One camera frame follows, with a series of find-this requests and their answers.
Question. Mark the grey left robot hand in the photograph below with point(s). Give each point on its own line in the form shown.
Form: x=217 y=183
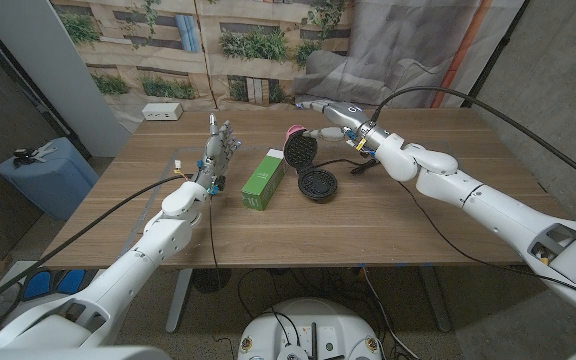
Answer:
x=213 y=155

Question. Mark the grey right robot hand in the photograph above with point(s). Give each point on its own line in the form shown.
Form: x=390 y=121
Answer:
x=353 y=120

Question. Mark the pink mini sandwich press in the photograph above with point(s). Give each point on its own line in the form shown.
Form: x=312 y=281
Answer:
x=318 y=185

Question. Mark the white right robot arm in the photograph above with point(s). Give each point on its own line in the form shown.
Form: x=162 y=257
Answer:
x=493 y=210

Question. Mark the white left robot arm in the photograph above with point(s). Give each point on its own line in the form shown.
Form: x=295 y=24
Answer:
x=133 y=265

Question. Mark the green and white box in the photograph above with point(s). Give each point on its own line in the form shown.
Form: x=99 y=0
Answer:
x=263 y=182

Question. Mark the white power strip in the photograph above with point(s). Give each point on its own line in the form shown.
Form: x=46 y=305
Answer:
x=162 y=111

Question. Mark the printed fabric backdrop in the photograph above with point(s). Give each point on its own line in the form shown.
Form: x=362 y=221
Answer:
x=268 y=75

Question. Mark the round black floor disc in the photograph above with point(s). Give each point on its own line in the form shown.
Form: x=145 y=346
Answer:
x=210 y=280

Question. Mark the white table leg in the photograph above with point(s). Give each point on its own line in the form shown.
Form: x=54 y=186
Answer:
x=178 y=300

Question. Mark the blue storage bin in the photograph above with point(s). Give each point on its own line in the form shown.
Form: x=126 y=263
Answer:
x=48 y=185

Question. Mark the white column panel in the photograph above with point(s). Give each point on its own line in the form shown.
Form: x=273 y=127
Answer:
x=58 y=70

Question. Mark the black and grey tools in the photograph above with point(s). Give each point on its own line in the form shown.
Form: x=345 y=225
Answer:
x=25 y=156

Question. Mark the blue pad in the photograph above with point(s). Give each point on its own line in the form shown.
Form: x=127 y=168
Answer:
x=70 y=281
x=38 y=285

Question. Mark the white robot torso base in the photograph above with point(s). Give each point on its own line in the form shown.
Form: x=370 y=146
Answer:
x=313 y=325

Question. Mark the grey table leg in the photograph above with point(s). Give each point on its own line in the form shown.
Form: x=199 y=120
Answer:
x=435 y=300

